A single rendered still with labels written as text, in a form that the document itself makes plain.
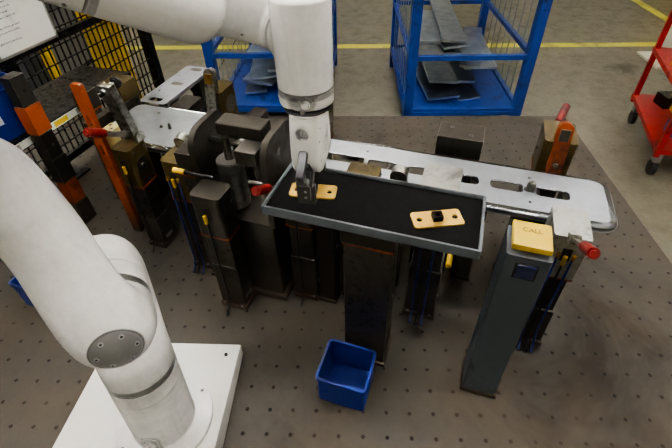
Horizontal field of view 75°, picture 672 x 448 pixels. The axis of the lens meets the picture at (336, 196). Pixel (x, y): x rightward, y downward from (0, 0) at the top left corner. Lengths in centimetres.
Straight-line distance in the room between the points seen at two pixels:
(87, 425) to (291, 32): 86
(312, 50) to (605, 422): 95
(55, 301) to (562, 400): 99
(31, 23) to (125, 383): 125
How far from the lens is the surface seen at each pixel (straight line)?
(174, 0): 54
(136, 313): 67
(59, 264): 65
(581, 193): 116
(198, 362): 110
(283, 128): 94
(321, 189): 79
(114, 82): 120
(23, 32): 175
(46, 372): 129
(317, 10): 60
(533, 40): 305
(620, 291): 141
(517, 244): 74
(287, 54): 62
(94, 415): 111
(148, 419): 92
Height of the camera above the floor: 166
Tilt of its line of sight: 40 degrees down
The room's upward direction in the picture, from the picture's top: 2 degrees counter-clockwise
